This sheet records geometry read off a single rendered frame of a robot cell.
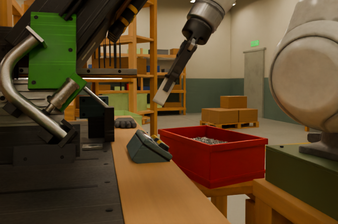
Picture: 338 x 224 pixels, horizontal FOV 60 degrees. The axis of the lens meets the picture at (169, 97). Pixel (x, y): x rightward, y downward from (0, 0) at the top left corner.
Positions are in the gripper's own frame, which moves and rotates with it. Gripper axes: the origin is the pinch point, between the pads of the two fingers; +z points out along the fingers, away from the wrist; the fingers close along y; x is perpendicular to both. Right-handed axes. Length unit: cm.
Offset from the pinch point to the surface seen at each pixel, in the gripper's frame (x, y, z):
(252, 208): -38.5, 4.8, 16.0
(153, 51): 10, 296, -80
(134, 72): 9.6, 17.2, -3.0
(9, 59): 36.2, -0.4, 11.6
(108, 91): 75, 852, -36
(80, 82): 20.0, 2.9, 8.2
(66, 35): 29.5, 5.0, -1.0
